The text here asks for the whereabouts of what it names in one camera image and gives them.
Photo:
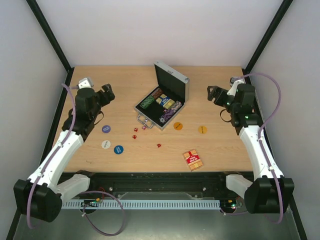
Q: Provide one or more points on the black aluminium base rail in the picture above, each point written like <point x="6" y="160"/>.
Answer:
<point x="202" y="184"/>

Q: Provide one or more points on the red card deck box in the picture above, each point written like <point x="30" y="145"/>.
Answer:
<point x="193" y="160"/>

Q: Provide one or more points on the aluminium poker case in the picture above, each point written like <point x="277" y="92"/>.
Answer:
<point x="173" y="84"/>

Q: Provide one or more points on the green poker chip stack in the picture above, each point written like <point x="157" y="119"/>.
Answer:
<point x="147" y="102"/>

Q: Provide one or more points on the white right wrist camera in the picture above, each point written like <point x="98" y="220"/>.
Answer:
<point x="234" y="82"/>

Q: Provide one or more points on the white dealer button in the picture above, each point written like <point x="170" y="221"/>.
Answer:
<point x="106" y="144"/>

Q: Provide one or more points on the purple poker chip stack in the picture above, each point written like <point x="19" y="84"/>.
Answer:
<point x="170" y="112"/>

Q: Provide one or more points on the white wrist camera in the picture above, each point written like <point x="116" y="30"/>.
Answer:
<point x="234" y="82"/>
<point x="86" y="82"/>

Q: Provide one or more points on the brown poker chip stack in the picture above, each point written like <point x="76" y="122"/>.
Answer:
<point x="158" y="92"/>

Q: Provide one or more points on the purple round button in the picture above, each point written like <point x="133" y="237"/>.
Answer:
<point x="106" y="129"/>

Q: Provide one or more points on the orange round button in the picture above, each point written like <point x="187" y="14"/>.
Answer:
<point x="177" y="126"/>

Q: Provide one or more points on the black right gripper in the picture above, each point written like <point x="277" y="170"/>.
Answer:
<point x="219" y="95"/>

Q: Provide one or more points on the yellow round button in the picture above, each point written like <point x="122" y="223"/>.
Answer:
<point x="202" y="129"/>

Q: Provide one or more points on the light blue cable duct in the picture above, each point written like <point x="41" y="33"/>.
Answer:
<point x="127" y="204"/>

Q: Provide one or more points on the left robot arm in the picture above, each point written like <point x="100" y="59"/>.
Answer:
<point x="41" y="196"/>

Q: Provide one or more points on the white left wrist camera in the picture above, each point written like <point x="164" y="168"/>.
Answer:
<point x="86" y="82"/>

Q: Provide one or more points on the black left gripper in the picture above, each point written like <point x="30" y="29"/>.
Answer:
<point x="109" y="92"/>

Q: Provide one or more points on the blue round button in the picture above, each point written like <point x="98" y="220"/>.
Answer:
<point x="118" y="149"/>

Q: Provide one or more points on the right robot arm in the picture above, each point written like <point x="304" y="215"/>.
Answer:
<point x="270" y="192"/>

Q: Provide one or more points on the blue gold card deck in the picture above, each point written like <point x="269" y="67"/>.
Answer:
<point x="165" y="101"/>

